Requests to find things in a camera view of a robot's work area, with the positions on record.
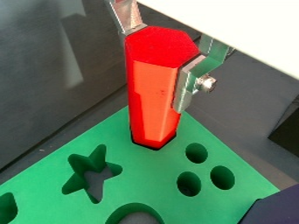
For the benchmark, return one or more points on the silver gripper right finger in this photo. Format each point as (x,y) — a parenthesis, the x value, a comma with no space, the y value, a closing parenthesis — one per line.
(194,77)

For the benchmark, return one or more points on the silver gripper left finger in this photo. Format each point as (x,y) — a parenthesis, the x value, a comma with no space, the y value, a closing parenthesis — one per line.
(127,18)

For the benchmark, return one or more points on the red hexagon prism block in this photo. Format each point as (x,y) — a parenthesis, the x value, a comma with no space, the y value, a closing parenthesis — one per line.
(157,51)

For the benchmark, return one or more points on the green shape sorter board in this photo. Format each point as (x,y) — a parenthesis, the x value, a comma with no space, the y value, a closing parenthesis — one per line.
(100,177)

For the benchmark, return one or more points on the purple notched block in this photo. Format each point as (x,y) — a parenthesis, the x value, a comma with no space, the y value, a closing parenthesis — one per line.
(277,209)

